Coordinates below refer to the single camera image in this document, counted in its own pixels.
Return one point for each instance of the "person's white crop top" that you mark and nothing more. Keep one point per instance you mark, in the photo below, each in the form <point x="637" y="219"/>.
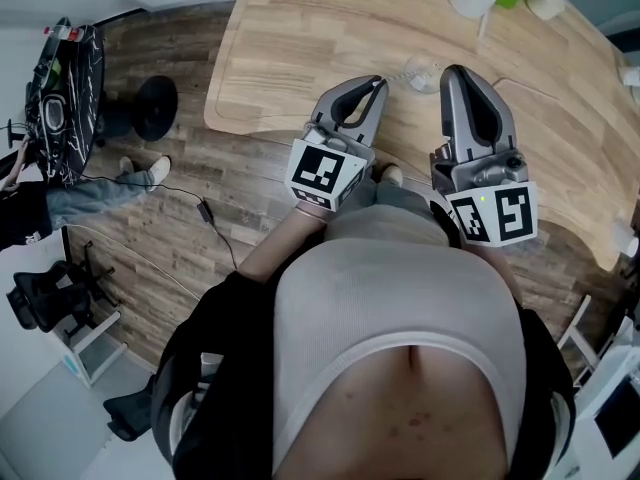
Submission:
<point x="395" y="288"/>

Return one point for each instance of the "person's right forearm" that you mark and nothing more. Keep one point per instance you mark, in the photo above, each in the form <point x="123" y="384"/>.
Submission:
<point x="505" y="268"/>

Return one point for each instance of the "black headset green accents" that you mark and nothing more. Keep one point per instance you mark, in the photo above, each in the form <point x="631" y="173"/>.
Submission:
<point x="52" y="65"/>

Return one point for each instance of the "clear plastic stick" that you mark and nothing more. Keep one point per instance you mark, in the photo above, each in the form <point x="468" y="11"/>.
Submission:
<point x="400" y="78"/>

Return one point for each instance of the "black marbled round table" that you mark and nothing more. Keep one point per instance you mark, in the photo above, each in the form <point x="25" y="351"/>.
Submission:
<point x="80" y="118"/>

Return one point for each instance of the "person's black jacket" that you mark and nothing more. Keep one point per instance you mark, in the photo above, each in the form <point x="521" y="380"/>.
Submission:
<point x="225" y="368"/>

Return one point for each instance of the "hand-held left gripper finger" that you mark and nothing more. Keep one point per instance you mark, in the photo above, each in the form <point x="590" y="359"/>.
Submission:
<point x="325" y="105"/>
<point x="375" y="123"/>

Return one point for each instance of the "black office chair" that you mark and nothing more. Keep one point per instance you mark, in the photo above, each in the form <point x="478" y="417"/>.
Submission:
<point x="45" y="293"/>

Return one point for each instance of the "person's left forearm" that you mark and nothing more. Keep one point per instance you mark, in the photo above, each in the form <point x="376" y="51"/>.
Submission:
<point x="280" y="253"/>

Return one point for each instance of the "small white box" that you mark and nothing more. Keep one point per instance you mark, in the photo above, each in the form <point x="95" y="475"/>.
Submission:
<point x="631" y="75"/>

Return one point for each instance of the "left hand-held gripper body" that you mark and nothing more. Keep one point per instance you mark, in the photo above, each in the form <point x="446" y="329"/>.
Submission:
<point x="315" y="173"/>

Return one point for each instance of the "white open cabinet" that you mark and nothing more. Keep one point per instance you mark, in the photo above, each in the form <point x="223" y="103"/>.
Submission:
<point x="97" y="329"/>

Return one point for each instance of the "small white cup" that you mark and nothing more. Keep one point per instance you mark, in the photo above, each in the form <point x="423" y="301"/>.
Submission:
<point x="546" y="0"/>

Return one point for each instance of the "white machine dark screen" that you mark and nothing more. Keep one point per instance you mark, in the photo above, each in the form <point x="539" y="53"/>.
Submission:
<point x="587" y="418"/>

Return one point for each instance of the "person's grey trousers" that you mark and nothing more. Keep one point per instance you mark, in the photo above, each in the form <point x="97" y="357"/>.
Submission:
<point x="400" y="213"/>

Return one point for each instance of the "clear glass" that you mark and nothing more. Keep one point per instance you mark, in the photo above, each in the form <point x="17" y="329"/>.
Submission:
<point x="425" y="65"/>

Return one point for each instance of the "red-capped plastic bottle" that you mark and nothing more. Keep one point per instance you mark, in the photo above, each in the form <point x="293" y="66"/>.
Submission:
<point x="62" y="33"/>

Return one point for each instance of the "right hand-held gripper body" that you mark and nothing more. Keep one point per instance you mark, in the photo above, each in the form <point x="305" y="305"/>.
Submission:
<point x="515" y="213"/>

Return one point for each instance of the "person's beige shoe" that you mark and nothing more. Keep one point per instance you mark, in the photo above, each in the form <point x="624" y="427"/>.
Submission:
<point x="390" y="173"/>

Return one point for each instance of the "white metal frame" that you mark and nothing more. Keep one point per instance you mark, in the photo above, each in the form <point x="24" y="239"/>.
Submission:
<point x="580" y="328"/>

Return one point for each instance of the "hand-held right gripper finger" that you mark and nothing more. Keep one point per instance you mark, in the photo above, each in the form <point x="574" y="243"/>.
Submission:
<point x="450" y="118"/>
<point x="502" y="123"/>

